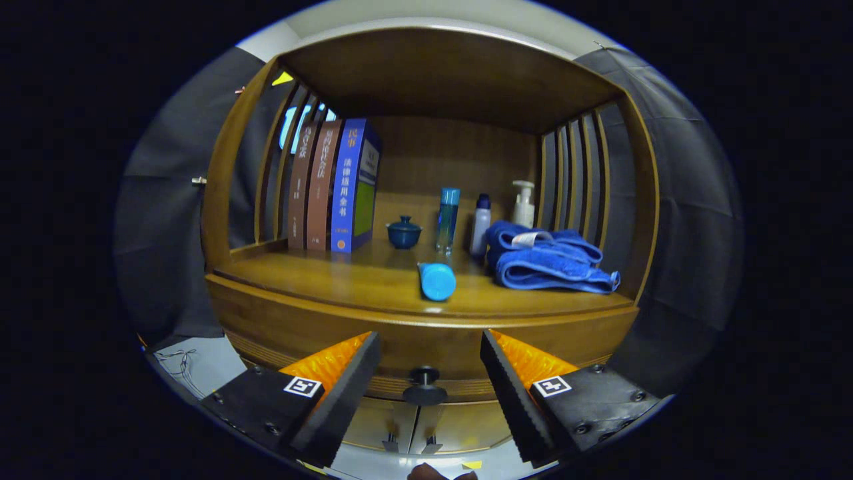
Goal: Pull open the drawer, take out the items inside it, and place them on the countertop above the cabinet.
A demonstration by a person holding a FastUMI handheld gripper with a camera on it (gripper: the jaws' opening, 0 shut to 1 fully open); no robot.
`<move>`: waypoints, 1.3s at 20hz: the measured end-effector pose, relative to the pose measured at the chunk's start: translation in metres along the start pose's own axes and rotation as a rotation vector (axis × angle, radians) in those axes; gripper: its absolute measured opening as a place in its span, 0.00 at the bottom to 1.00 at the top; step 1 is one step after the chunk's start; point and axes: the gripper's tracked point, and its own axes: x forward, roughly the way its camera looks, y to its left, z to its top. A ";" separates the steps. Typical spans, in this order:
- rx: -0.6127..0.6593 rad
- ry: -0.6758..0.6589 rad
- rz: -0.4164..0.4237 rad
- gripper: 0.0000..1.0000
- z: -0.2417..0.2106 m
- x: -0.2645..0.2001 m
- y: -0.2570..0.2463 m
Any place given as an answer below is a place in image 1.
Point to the wooden countertop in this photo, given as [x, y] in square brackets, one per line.
[346, 280]

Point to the wooden drawer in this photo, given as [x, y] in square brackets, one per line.
[433, 340]

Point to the white bottle with blue cap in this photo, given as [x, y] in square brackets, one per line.
[480, 230]

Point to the black drawer knob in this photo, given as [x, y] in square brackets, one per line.
[424, 390]

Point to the blue lidded teacup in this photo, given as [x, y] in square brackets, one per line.
[404, 233]

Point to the reddish brown book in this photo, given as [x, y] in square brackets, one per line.
[322, 190]

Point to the wooden cabinet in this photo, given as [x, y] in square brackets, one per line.
[440, 73]

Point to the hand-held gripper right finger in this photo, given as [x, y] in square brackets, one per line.
[513, 400]

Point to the white pump bottle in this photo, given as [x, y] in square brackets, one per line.
[524, 210]

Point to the dark brown book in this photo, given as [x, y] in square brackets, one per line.
[300, 193]

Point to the blue book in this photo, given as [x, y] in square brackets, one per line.
[345, 186]

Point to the blue tube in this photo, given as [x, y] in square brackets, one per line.
[436, 281]

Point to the blue folded towel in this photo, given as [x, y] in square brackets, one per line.
[553, 266]

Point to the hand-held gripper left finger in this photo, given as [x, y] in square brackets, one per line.
[343, 400]

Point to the tall blue glass bottle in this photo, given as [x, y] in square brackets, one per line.
[448, 220]

